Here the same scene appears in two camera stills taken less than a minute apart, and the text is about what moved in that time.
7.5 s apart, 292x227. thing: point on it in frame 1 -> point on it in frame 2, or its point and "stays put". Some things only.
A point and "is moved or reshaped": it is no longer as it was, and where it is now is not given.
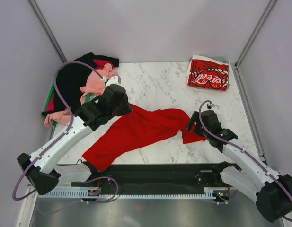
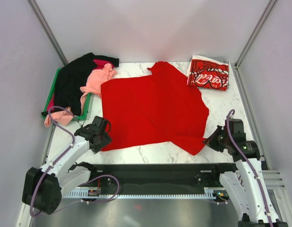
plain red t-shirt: (121, 131) is moved or reshaped
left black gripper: (128, 108) -> (106, 140)
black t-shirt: (69, 76) stays put
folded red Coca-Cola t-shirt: (205, 72) stays put
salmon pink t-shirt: (95, 85) stays put
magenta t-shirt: (97, 62) stays put
